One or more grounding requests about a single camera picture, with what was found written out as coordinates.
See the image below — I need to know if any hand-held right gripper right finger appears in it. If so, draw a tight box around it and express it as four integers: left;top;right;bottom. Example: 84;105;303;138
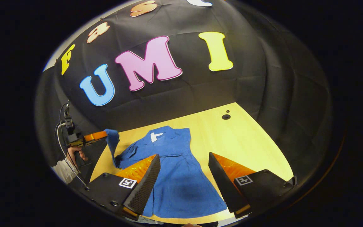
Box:
208;152;297;219

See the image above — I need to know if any thin gripper cable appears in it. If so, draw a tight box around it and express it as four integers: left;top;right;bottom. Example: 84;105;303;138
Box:
55;102;87;187

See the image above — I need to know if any blue knitted sweater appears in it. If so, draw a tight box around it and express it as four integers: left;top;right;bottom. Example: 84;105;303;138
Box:
103;125;228;219

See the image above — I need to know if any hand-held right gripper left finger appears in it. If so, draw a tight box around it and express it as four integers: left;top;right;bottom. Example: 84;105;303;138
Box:
84;154;161;221

